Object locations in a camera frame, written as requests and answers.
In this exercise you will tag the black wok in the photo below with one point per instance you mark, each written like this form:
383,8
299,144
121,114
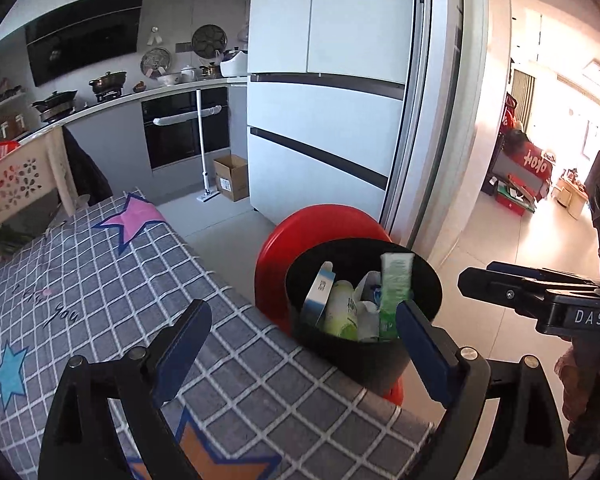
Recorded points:
55,105

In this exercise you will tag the red plastic stool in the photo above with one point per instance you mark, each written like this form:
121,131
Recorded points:
300,240

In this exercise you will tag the grey checked tablecloth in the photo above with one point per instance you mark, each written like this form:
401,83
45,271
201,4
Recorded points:
130,285

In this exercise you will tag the white stick vacuum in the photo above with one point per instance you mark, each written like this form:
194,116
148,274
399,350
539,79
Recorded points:
203,150

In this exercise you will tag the red printed bag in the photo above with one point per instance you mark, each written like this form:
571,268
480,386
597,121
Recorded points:
530,155

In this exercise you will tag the dark jacket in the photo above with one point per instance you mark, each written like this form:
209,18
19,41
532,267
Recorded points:
87,170

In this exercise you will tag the black trash bin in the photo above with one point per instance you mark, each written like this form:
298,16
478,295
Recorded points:
360,365

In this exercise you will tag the black range hood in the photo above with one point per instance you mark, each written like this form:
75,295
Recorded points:
85,35

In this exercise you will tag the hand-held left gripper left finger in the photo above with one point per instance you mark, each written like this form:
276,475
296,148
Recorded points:
180,355

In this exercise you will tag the white plastic bag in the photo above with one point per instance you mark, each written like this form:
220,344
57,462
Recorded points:
367,310

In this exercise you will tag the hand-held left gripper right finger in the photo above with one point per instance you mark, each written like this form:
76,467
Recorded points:
425,360

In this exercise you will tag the round metal steamer rack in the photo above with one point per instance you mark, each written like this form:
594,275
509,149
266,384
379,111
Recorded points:
156,62

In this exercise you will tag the cardboard box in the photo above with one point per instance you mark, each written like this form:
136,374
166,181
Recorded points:
232,180

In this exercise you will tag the dark round wall pan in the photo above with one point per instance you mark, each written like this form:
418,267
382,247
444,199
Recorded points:
209,40

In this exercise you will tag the green sponge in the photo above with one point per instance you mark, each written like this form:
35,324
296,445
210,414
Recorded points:
395,280

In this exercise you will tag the beige cutout chair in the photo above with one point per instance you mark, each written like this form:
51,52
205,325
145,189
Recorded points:
20,185

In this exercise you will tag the white spice rack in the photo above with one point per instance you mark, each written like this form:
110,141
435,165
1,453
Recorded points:
5,115

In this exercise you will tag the white blue small box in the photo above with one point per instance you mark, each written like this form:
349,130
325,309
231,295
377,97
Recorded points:
317,295

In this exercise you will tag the white kettle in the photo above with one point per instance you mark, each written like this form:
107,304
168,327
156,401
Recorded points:
188,73

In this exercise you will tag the white refrigerator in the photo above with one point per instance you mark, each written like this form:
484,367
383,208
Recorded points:
330,35

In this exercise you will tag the white rice cooker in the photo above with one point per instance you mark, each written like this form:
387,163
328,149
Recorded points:
234,62

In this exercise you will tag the black built-in oven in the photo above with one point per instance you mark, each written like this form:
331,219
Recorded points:
180,145

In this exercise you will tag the person's right hand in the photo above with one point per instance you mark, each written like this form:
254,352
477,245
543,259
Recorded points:
570,380

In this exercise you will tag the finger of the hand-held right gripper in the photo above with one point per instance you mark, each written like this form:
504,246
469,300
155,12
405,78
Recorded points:
525,271
500,287

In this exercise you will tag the white bottle green label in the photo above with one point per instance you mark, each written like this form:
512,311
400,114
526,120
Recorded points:
341,310

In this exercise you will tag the dark cooking pot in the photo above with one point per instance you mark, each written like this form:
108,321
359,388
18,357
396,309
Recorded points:
107,82

